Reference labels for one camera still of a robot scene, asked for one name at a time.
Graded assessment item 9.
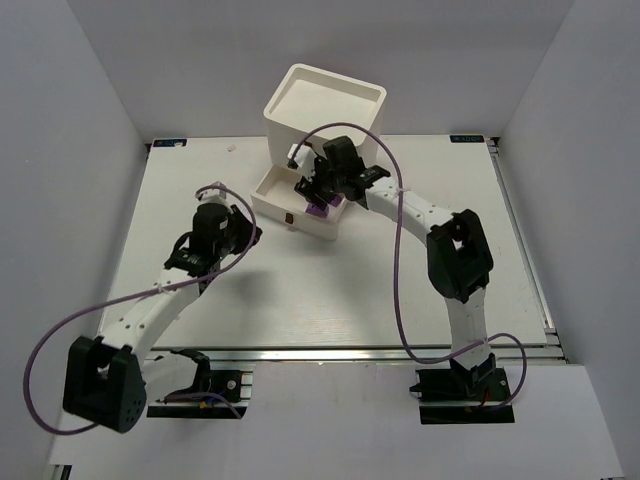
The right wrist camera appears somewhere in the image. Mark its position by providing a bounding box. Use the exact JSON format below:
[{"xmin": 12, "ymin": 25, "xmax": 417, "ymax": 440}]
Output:
[{"xmin": 285, "ymin": 144, "xmax": 318, "ymax": 181}]

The white bottom drawer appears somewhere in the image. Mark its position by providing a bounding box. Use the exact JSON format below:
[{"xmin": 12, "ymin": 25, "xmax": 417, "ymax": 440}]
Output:
[{"xmin": 251, "ymin": 165, "xmax": 342, "ymax": 241}]

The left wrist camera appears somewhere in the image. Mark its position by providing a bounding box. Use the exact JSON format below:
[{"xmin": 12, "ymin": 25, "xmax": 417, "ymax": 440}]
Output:
[{"xmin": 195, "ymin": 182, "xmax": 230, "ymax": 208}]

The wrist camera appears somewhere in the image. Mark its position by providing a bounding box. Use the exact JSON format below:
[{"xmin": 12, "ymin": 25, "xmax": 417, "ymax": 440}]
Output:
[
  {"xmin": 285, "ymin": 144, "xmax": 318, "ymax": 181},
  {"xmin": 195, "ymin": 182, "xmax": 230, "ymax": 208}
]

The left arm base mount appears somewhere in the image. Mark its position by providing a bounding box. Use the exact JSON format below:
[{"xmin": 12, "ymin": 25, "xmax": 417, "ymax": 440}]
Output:
[{"xmin": 143, "ymin": 349, "xmax": 252, "ymax": 420}]

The purple cable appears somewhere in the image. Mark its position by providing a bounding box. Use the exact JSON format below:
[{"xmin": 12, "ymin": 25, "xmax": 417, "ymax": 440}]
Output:
[
  {"xmin": 24, "ymin": 183, "xmax": 259, "ymax": 435},
  {"xmin": 287, "ymin": 122, "xmax": 527, "ymax": 412}
]

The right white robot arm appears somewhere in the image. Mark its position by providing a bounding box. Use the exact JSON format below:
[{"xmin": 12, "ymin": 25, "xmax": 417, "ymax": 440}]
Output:
[{"xmin": 287, "ymin": 136, "xmax": 495, "ymax": 382}]

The blue label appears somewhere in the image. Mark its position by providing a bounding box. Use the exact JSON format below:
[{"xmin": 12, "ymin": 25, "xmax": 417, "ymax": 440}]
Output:
[
  {"xmin": 152, "ymin": 138, "xmax": 187, "ymax": 148},
  {"xmin": 449, "ymin": 135, "xmax": 485, "ymax": 144}
]

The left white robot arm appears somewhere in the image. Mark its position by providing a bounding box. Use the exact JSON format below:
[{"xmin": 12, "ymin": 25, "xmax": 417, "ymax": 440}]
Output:
[{"xmin": 63, "ymin": 203, "xmax": 262, "ymax": 433}]

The white drawer cabinet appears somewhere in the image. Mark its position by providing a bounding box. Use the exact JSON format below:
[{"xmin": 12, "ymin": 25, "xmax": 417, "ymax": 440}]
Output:
[{"xmin": 263, "ymin": 63, "xmax": 387, "ymax": 166}]

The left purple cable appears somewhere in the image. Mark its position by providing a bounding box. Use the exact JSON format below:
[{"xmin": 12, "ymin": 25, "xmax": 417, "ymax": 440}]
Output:
[{"xmin": 24, "ymin": 183, "xmax": 259, "ymax": 435}]

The purple rounded lego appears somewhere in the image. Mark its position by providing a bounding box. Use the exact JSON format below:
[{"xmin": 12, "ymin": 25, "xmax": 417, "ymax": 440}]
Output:
[{"xmin": 305, "ymin": 204, "xmax": 327, "ymax": 218}]

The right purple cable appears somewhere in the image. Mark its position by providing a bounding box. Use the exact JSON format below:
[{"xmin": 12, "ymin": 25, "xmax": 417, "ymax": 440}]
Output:
[{"xmin": 287, "ymin": 122, "xmax": 527, "ymax": 412}]

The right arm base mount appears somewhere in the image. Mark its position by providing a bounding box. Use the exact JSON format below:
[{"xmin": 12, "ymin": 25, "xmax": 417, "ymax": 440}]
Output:
[{"xmin": 409, "ymin": 368, "xmax": 515, "ymax": 425}]

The right blue label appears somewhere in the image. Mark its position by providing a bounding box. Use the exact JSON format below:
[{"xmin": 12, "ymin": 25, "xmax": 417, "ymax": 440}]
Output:
[{"xmin": 449, "ymin": 135, "xmax": 485, "ymax": 144}]

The left blue label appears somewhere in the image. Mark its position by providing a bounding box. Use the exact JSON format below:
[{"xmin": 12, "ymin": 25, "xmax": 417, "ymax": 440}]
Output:
[{"xmin": 152, "ymin": 138, "xmax": 187, "ymax": 148}]

